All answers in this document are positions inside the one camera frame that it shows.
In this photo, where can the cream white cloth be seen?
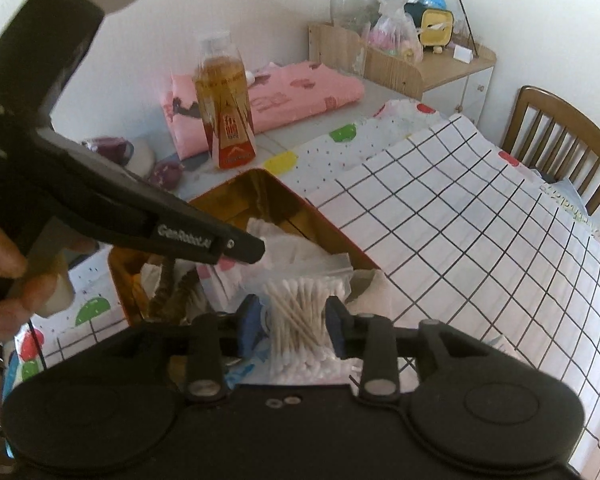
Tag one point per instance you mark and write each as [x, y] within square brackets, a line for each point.
[285, 242]

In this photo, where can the amber liquid plastic bottle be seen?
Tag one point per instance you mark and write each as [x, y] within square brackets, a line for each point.
[225, 105]

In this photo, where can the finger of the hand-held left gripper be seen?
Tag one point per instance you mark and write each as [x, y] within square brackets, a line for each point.
[240, 251]

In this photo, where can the pink folded cloth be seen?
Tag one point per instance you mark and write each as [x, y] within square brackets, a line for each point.
[290, 95]

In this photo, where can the clear glass vase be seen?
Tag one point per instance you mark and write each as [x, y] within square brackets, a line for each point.
[352, 0]

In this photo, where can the yellow tissue box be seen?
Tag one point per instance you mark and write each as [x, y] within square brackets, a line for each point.
[436, 30]

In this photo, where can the brown wooden chair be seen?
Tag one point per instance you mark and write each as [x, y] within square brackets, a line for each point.
[535, 105]

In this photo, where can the thin black stick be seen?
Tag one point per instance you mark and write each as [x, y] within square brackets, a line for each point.
[467, 22]

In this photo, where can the purple grey plush slipper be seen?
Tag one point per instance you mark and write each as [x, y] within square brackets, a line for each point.
[166, 172]
[120, 152]

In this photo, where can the orange metal tin box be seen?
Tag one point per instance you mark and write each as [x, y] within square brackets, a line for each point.
[275, 195]

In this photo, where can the bag of cotton swabs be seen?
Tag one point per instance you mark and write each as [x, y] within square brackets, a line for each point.
[297, 320]

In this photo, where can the person's left hand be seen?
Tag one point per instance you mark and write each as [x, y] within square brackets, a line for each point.
[2, 255]

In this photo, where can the white black grid tablecloth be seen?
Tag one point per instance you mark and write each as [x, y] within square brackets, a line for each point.
[455, 220]

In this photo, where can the plastic bag of pink items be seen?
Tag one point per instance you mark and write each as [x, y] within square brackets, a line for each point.
[395, 30]

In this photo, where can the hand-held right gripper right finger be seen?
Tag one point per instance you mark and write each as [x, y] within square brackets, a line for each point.
[334, 327]

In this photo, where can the blue printed cloth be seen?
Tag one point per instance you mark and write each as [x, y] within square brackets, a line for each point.
[250, 371]

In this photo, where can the small white card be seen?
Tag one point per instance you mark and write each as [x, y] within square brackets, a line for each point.
[462, 54]

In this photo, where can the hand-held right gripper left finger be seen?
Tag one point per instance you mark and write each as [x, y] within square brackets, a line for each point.
[250, 325]

